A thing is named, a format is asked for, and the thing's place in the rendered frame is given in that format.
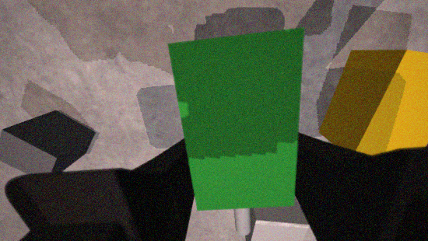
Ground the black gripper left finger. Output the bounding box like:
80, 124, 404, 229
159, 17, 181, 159
5, 139, 195, 241

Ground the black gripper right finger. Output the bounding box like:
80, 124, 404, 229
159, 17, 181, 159
295, 132, 428, 241

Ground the yellow block with grey metal pin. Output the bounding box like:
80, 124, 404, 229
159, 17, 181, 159
319, 50, 428, 155

